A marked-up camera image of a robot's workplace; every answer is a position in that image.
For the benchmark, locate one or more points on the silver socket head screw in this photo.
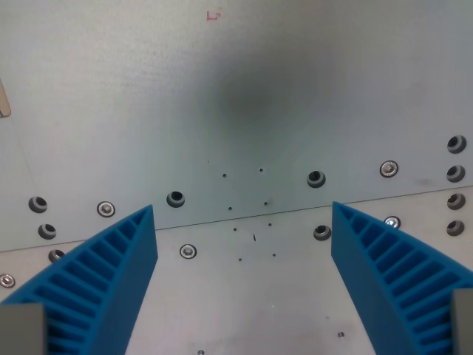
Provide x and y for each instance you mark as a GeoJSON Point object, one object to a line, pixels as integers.
{"type": "Point", "coordinates": [6, 280]}
{"type": "Point", "coordinates": [106, 209]}
{"type": "Point", "coordinates": [389, 169]}
{"type": "Point", "coordinates": [188, 251]}
{"type": "Point", "coordinates": [393, 221]}

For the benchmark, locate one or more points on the beige wooden strip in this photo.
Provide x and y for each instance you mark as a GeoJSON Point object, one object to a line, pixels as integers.
{"type": "Point", "coordinates": [3, 103]}

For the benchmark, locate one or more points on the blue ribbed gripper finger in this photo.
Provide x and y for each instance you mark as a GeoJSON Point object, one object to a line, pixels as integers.
{"type": "Point", "coordinates": [122, 266]}
{"type": "Point", "coordinates": [364, 266]}

